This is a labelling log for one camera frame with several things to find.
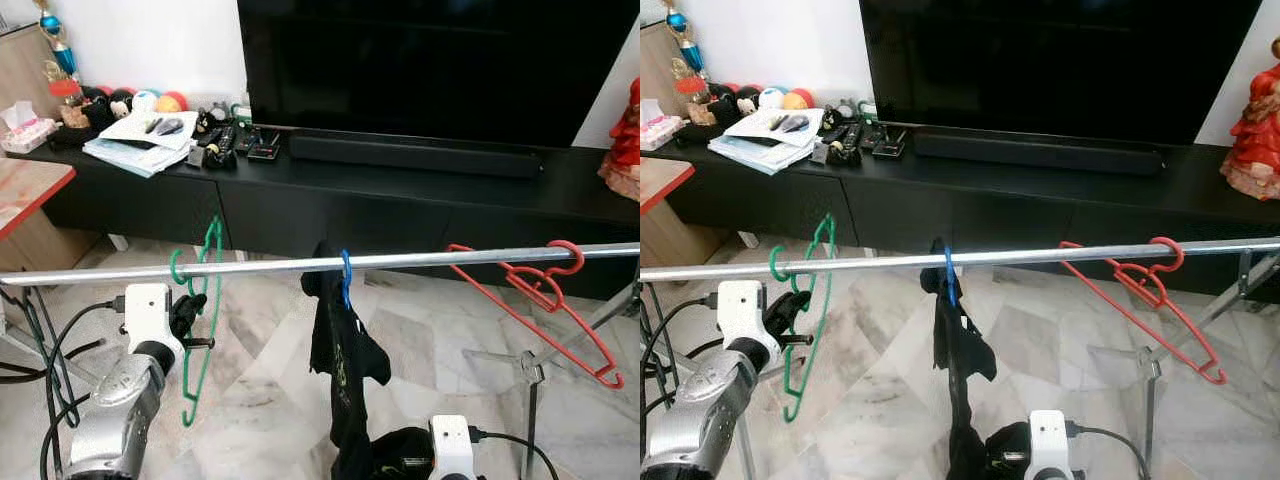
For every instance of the light wooden box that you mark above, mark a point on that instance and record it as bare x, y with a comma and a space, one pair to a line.
50, 250
690, 245

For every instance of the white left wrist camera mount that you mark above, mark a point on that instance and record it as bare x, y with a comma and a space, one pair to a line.
745, 305
148, 310

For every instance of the light wooden sideboard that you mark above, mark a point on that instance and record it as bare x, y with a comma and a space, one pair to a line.
655, 70
20, 70

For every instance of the trophy with blue ball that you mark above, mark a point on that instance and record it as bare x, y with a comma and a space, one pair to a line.
677, 20
52, 24

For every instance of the black soundbar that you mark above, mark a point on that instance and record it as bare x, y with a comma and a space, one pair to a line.
1040, 153
420, 157

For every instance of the pink white tissue box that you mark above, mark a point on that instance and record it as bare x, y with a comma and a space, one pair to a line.
662, 130
30, 133

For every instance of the black plush toys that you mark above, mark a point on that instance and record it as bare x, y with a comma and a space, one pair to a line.
725, 105
100, 110

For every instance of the red plastic hanger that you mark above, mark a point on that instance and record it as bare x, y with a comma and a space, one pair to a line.
608, 380
1212, 375

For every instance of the green plastic hanger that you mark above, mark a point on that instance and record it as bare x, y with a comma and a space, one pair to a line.
186, 412
790, 410

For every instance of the stack of white papers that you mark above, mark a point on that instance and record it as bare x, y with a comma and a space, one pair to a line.
130, 157
755, 154

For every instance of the black TV cabinet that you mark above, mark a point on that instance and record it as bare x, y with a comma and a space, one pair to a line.
300, 215
930, 215

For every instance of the marble folding table red edge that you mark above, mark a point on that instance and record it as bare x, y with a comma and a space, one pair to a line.
25, 185
660, 175

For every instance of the red laughing buddha statue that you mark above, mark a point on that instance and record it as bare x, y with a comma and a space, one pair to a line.
625, 150
1255, 130

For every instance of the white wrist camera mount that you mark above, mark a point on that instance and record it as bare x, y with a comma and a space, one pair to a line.
1050, 440
452, 445
148, 310
745, 305

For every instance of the small black flat box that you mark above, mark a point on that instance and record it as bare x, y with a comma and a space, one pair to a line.
264, 147
889, 143

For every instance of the white cabinet leg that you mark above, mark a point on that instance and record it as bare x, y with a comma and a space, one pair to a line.
745, 239
118, 241

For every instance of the black remote control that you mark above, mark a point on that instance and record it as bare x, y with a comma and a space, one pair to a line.
220, 147
845, 144

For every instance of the silver clothes rack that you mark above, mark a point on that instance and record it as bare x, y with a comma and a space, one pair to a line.
1040, 255
420, 258

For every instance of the small green white cup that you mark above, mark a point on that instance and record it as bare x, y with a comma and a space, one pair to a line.
865, 109
240, 111

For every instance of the white blue ball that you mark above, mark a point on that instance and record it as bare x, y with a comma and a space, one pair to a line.
145, 100
771, 98

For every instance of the black flat television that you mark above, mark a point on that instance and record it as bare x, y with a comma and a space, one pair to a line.
430, 60
1050, 60

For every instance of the blue plastic hanger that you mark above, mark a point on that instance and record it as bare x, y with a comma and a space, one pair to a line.
346, 280
950, 278

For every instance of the orange ball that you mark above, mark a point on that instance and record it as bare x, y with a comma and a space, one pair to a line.
798, 99
172, 101

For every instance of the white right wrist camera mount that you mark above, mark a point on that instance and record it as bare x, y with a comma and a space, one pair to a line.
1050, 440
452, 445

